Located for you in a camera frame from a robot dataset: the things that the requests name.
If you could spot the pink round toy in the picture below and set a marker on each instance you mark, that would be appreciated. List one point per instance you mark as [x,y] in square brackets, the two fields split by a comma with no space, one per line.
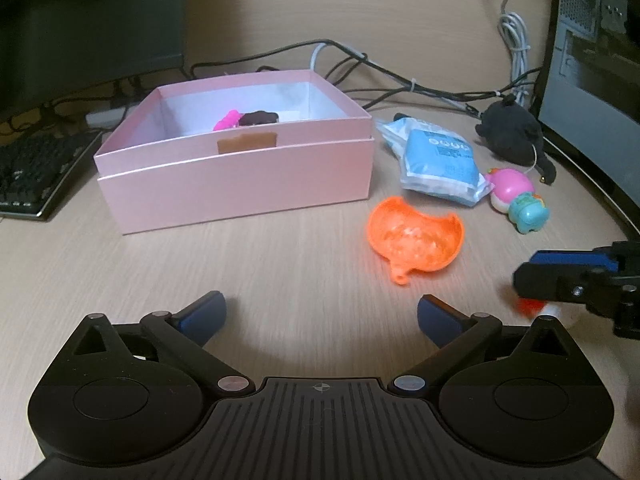
[510,185]

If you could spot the black computer case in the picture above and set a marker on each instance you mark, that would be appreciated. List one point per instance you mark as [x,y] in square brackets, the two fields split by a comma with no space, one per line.
[600,110]

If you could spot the pink cardboard box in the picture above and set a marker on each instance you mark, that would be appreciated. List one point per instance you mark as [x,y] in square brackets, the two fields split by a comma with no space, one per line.
[240,185]

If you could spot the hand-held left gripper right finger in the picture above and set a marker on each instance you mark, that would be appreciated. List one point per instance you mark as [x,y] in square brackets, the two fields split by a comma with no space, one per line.
[440,320]

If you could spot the black keyboard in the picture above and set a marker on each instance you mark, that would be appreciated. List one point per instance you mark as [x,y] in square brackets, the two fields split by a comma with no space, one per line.
[35,175]

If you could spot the teal small toy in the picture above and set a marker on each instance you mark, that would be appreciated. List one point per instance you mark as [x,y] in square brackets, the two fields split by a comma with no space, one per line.
[527,212]

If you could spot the wooden desktop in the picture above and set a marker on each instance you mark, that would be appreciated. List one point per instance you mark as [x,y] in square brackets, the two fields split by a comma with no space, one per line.
[300,270]

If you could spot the small orange white toy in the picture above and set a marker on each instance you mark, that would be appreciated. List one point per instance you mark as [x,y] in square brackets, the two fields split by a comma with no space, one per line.
[550,311]

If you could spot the white power strip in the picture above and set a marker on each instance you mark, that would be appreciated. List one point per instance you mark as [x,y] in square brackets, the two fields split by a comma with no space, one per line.
[107,117]

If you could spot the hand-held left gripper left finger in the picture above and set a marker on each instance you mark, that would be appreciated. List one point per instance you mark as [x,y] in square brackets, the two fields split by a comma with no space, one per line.
[202,317]

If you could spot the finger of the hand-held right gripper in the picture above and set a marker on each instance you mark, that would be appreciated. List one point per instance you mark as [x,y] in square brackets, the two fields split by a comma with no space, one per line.
[570,259]
[545,282]

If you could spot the dark brown toy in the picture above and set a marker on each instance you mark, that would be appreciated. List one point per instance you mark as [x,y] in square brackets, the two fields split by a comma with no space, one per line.
[257,117]

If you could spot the black plush toy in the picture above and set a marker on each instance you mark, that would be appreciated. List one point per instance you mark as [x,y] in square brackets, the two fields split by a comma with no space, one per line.
[510,132]

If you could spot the pink toy strainer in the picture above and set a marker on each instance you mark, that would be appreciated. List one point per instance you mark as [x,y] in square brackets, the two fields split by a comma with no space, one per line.
[227,121]

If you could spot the blue tissue packet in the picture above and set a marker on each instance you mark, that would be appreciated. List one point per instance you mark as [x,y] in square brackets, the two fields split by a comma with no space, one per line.
[440,160]

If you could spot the orange plastic shell toy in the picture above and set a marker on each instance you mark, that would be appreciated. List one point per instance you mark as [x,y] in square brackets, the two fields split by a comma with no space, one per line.
[415,240]

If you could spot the black computer monitor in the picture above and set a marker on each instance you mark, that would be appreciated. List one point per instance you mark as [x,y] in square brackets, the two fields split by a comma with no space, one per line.
[90,20]

